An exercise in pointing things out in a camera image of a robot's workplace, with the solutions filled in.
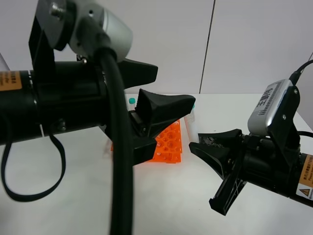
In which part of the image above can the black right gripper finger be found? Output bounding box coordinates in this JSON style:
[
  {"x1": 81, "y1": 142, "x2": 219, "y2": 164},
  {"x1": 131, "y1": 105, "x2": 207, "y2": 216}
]
[
  {"x1": 209, "y1": 160, "x2": 247, "y2": 215},
  {"x1": 189, "y1": 129, "x2": 243, "y2": 179}
]

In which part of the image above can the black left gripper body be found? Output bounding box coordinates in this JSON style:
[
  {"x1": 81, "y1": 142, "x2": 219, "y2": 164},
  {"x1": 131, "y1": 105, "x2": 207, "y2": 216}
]
[{"x1": 29, "y1": 61, "x2": 157, "y2": 169}]

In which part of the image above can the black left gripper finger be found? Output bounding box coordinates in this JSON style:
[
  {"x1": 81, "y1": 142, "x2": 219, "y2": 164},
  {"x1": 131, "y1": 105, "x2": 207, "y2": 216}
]
[
  {"x1": 117, "y1": 59, "x2": 158, "y2": 89},
  {"x1": 135, "y1": 89, "x2": 196, "y2": 139}
]

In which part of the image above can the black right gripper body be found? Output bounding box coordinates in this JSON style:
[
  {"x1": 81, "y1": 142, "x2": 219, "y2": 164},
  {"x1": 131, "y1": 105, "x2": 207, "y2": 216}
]
[{"x1": 227, "y1": 133, "x2": 302, "y2": 197}]

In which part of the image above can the green-capped test tube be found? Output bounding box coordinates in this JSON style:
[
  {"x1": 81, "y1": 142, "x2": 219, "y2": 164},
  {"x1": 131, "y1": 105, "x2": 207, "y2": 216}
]
[{"x1": 184, "y1": 106, "x2": 200, "y2": 143}]

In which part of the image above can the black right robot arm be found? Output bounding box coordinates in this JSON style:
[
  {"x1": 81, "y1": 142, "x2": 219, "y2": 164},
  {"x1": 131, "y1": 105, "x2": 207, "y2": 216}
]
[{"x1": 189, "y1": 129, "x2": 313, "y2": 215}]

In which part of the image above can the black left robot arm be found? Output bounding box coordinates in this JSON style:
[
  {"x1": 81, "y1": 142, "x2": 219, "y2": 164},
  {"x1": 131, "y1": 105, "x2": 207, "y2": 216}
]
[{"x1": 0, "y1": 55, "x2": 196, "y2": 168}]

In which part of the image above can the orange test tube rack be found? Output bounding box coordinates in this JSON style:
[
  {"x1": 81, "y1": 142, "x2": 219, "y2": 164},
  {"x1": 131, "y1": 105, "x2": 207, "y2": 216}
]
[{"x1": 111, "y1": 118, "x2": 183, "y2": 164}]

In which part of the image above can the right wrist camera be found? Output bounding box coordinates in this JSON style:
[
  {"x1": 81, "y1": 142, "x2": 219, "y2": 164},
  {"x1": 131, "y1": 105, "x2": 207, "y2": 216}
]
[{"x1": 247, "y1": 79, "x2": 300, "y2": 148}]

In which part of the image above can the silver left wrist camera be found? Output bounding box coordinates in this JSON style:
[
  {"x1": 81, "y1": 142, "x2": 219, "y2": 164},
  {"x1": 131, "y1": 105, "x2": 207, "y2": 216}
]
[{"x1": 29, "y1": 0, "x2": 133, "y2": 72}]

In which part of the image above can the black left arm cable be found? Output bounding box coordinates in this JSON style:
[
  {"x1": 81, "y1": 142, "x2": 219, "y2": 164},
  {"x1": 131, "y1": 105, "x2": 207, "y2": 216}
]
[{"x1": 0, "y1": 48, "x2": 135, "y2": 235}]

